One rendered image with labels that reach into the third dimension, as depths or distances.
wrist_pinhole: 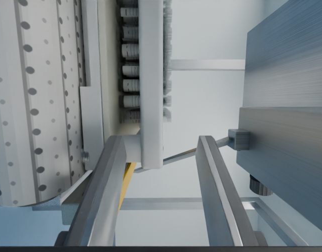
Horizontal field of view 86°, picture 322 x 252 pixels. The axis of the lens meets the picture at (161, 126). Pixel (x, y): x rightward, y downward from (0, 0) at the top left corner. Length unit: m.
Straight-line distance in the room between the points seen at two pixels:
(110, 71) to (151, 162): 0.09
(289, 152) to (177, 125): 3.17
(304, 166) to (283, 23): 0.48
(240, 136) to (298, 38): 0.35
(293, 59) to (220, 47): 3.22
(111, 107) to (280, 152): 0.20
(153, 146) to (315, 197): 0.15
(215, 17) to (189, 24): 0.51
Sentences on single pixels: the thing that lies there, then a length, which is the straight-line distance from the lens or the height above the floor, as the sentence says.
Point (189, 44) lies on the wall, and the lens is 3.64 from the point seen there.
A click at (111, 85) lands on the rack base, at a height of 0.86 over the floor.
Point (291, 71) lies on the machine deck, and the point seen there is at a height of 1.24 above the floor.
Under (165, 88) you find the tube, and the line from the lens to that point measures 0.19.
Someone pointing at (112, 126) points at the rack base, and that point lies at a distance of 0.16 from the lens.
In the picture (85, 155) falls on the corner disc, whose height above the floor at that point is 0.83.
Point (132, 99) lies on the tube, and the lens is 0.19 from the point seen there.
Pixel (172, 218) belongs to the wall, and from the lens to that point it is 3.95.
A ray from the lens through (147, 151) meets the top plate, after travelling 0.15.
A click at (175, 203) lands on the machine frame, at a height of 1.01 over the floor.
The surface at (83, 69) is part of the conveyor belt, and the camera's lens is 0.18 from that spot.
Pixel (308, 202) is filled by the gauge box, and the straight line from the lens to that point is 0.23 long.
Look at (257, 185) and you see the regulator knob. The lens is 0.31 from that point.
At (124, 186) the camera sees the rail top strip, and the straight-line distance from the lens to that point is 0.16.
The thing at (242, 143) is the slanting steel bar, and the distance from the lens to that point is 0.30.
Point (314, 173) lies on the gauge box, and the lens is 0.21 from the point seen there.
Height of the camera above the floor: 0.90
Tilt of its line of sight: 1 degrees up
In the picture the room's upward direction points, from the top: 90 degrees clockwise
